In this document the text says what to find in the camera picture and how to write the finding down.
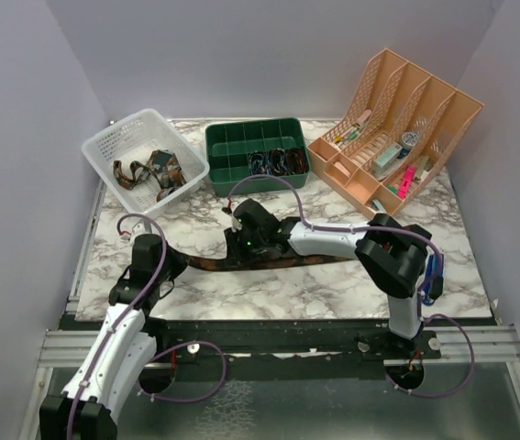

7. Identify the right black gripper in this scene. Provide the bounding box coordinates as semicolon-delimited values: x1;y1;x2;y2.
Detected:
224;224;266;268

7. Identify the brown red patterned tie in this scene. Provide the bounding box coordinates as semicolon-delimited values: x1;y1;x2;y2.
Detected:
181;214;352;272

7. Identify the green compartment tray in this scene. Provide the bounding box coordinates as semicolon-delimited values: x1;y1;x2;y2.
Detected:
205;117;311;197

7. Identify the white plastic basket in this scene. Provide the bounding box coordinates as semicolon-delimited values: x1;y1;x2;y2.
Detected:
82;108;210;217

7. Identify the peach desk organizer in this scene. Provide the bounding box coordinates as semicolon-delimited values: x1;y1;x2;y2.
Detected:
307;49;483;217

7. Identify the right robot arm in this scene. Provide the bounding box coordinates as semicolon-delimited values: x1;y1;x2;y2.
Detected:
222;199;432;358

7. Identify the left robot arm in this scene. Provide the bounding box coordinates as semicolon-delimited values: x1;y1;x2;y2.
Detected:
39;234;187;439

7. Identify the brown ties pile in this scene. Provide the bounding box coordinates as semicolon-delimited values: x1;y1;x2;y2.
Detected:
112;149;186;202

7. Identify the blue rolled tie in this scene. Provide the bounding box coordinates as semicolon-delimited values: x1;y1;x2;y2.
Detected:
248;151;271;175

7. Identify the brown rolled tie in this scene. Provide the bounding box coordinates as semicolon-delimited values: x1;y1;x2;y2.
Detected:
285;148;310;175

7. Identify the dark orange rolled tie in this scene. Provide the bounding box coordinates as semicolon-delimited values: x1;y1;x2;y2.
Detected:
267;148;288;177

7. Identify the pink eraser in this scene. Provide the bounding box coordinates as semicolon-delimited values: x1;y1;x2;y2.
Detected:
334;161;351;178

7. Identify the white small stapler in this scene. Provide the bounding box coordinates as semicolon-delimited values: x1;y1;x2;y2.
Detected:
368;199;386;213

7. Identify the teal white box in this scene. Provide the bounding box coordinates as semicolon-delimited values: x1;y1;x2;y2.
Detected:
371;142;402;178

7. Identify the pink highlighter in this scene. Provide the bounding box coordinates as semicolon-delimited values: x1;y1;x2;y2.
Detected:
397;166;416;199

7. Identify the round tape tin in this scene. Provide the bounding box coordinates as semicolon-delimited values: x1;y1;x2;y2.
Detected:
398;131;419;159

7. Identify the blue stapler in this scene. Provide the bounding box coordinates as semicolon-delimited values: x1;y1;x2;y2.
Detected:
420;254;444;306

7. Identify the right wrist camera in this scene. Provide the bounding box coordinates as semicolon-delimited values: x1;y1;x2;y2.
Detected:
221;204;242;233

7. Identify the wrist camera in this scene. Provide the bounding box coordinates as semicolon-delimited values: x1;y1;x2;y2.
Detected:
221;204;242;233
119;220;152;242

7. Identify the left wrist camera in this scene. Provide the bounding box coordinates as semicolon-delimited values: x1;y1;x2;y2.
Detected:
119;220;152;242

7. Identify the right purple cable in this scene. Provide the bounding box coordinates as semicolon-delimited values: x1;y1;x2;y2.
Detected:
227;173;477;399

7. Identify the purple cable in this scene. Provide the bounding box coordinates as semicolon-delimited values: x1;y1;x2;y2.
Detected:
64;213;169;440
227;173;477;399

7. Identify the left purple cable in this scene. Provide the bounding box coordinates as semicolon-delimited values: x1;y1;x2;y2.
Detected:
64;213;169;440

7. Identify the black mounting rail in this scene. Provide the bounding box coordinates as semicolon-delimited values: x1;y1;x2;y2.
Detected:
57;315;453;381

